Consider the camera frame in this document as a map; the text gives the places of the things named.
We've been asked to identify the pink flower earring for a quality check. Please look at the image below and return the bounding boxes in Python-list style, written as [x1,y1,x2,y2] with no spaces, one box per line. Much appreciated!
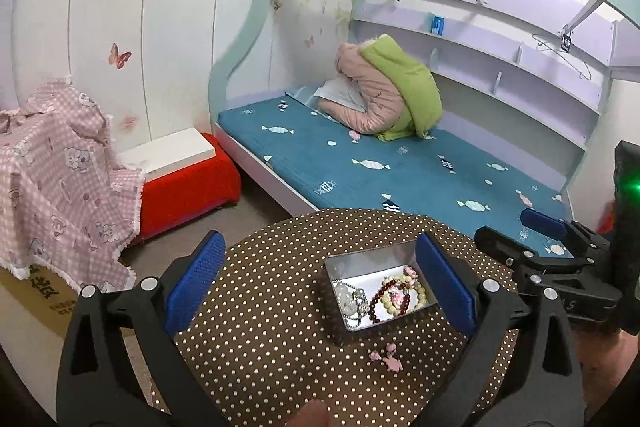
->
[369,343,404,373]

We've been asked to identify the dark red bead bracelet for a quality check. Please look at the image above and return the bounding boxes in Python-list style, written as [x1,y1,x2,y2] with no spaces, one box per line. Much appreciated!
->
[368,275,419,324]

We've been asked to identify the pale jade stone pendant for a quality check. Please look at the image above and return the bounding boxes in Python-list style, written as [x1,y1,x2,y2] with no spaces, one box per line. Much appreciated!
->
[334,282,358,315]

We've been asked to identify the person's right hand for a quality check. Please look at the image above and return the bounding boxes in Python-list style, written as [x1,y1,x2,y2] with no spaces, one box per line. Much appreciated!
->
[572,324,639,426]

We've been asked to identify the person's left hand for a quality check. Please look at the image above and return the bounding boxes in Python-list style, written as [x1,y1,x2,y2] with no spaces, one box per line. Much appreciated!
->
[284,400,332,427]

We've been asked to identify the cardboard box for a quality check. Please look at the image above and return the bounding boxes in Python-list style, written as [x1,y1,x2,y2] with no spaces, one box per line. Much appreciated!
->
[1,265,77,338]

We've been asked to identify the grey metal tin box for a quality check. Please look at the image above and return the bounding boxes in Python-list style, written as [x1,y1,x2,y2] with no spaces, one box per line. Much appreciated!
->
[321,241,437,346]

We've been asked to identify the brown polka dot tablecloth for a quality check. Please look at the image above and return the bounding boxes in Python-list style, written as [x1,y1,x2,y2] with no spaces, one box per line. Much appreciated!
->
[176,209,511,426]

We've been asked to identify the pink and green quilt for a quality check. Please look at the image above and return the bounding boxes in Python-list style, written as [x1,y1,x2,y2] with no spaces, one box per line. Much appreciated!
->
[318,34,444,142]

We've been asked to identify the pink checkered cloth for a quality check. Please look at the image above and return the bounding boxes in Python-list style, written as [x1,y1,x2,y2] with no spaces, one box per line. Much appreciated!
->
[1,78,145,291]

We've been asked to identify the teal candy print mattress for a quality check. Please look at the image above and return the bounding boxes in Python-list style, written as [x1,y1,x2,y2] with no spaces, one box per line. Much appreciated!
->
[218,98,570,258]

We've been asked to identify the white pillow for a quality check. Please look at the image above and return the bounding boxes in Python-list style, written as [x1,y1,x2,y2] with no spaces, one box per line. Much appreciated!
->
[314,76,367,113]

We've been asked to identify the red storage ottoman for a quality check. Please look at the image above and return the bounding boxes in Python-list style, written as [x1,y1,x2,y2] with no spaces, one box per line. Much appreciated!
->
[132,133,241,244]

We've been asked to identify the small blue box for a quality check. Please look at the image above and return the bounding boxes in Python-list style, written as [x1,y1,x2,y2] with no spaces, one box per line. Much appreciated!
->
[430,15,446,36]

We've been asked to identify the white board on ottoman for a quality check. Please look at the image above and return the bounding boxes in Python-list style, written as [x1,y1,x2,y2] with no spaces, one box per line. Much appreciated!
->
[117,128,216,182]

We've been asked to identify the yellow bead bracelet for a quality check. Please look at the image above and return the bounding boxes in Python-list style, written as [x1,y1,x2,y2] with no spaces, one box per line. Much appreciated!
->
[380,273,432,317]

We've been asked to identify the lavender wall shelf unit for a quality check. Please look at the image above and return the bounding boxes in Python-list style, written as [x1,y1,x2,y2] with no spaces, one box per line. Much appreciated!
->
[349,0,622,153]

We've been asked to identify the wire clothes hanger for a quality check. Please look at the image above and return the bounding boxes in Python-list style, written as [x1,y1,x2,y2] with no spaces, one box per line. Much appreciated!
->
[532,34,592,81]

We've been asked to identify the pink butterfly wall sticker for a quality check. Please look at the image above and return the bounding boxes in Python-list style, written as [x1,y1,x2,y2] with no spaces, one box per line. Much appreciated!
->
[108,42,132,69]

